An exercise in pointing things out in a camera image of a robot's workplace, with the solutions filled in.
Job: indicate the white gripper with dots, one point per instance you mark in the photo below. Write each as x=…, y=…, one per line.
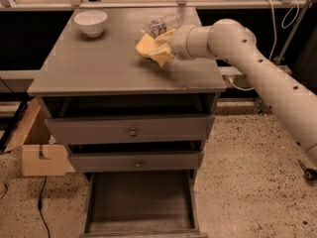
x=179, y=43

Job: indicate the yellow sponge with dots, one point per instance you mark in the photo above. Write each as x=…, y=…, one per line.
x=146, y=45

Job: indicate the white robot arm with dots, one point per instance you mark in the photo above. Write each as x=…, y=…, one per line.
x=292, y=103

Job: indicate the grey top drawer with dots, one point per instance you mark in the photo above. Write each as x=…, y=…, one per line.
x=133, y=129

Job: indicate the grey drawer cabinet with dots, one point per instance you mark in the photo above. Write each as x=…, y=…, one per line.
x=105, y=77

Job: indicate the grey middle drawer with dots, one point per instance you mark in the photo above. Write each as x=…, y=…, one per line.
x=133, y=162

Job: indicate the grey open bottom drawer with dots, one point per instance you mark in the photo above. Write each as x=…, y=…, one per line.
x=157, y=204

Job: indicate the clear plastic bottle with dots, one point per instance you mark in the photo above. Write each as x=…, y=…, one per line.
x=162, y=24

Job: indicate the white ceramic bowl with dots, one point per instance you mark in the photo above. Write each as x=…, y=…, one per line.
x=91, y=23

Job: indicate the dark side cabinet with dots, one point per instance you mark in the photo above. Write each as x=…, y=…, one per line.
x=305, y=68

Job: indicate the cardboard box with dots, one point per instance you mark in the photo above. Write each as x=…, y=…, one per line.
x=40, y=155

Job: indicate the black caster wheel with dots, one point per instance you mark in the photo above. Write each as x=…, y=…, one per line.
x=310, y=174

